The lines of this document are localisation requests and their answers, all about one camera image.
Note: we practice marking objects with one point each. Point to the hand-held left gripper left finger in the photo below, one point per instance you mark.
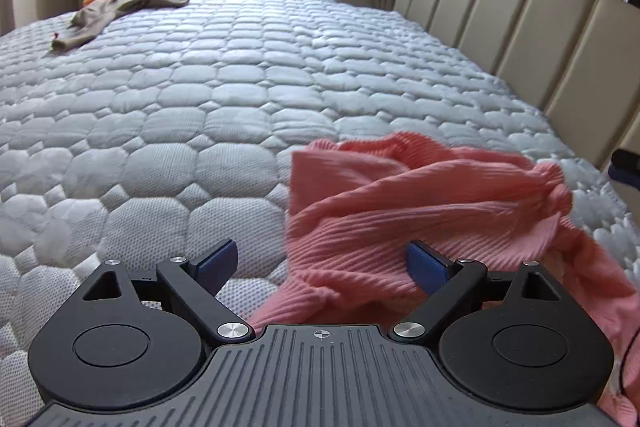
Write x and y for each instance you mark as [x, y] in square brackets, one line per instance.
[217, 264]

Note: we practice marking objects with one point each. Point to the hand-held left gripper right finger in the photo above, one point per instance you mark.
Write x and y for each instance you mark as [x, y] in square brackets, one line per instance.
[425, 267]

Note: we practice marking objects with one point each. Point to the pink ribbed sweater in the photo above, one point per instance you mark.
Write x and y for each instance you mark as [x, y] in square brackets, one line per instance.
[400, 207]

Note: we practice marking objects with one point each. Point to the beige padded headboard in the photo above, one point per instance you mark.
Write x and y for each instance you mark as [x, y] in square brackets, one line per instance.
[525, 22]

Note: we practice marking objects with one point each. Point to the quilted grey mattress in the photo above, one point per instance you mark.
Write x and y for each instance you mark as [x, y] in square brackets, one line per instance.
[200, 107]

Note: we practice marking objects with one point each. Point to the beige garment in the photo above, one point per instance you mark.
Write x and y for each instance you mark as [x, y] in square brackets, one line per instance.
[110, 9]

